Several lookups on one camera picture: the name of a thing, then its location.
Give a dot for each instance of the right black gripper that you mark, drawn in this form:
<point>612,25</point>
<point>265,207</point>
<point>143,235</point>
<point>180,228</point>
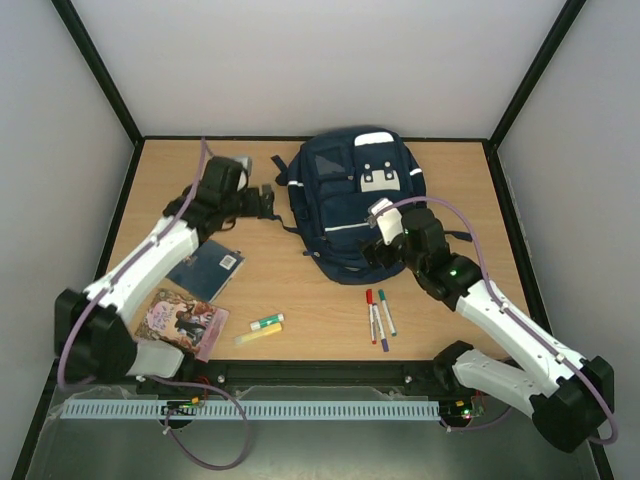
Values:
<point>375,251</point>

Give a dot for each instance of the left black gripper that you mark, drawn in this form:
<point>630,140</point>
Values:
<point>255,205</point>

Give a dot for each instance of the navy blue student backpack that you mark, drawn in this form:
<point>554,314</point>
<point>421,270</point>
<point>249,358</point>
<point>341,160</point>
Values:
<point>332,182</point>

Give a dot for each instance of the dark blue book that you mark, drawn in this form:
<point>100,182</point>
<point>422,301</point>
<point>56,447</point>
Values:
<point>206,272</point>

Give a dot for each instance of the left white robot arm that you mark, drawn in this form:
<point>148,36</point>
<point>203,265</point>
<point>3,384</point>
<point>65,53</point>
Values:
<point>92,334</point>

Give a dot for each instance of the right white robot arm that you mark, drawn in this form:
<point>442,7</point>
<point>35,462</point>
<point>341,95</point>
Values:
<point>566,395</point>

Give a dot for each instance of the green marker pen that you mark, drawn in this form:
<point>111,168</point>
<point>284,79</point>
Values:
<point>387,313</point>

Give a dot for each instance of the red marker pen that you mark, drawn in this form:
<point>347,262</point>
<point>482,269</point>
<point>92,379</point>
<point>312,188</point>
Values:
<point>372,326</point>

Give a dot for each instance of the purple marker pen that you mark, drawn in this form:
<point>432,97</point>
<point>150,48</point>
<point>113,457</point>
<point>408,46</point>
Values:
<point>380,328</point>

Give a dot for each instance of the green glue stick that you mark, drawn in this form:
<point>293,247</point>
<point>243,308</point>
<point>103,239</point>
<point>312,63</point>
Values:
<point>267,321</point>

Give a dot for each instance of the yellow highlighter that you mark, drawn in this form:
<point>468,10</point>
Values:
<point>257,334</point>

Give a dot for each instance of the pink illustrated book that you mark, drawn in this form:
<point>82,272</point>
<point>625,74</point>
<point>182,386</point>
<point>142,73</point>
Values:
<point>182,320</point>

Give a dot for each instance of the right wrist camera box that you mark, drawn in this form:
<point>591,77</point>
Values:
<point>387,218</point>

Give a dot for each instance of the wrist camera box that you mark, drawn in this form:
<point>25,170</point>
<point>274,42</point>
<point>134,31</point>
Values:
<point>387,218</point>
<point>246,164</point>

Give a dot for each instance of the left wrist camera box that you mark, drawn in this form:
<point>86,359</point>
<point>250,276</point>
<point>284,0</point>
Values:
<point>246,164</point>

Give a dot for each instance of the black aluminium frame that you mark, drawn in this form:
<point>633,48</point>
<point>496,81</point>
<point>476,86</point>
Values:
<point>81,37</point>

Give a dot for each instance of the light blue cable duct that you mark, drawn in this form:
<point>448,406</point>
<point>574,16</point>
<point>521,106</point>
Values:
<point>253,410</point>

